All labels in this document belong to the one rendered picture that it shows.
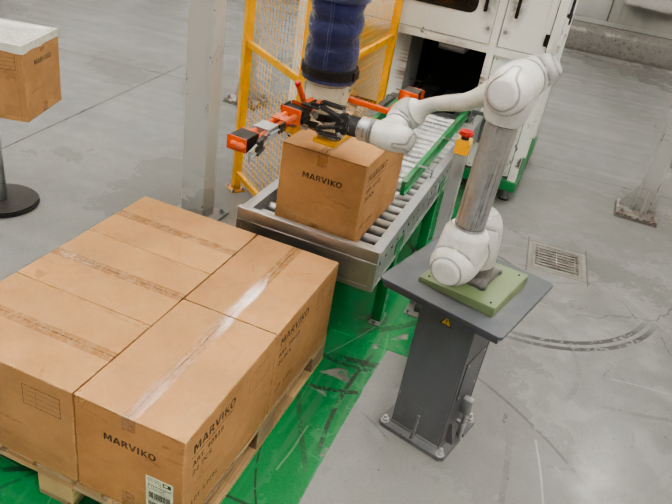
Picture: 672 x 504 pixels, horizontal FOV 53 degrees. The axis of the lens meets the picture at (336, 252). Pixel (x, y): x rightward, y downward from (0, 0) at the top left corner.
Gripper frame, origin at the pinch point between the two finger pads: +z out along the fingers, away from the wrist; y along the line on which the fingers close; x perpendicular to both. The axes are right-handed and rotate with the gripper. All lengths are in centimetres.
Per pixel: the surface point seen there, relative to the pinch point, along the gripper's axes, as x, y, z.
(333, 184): 26.7, 38.0, -5.0
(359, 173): 26.5, 29.5, -15.8
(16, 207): 37, 116, 187
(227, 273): -23, 66, 17
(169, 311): -57, 66, 22
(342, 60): 14.5, -18.6, -4.9
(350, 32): 15.2, -29.1, -6.2
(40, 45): 49, 22, 172
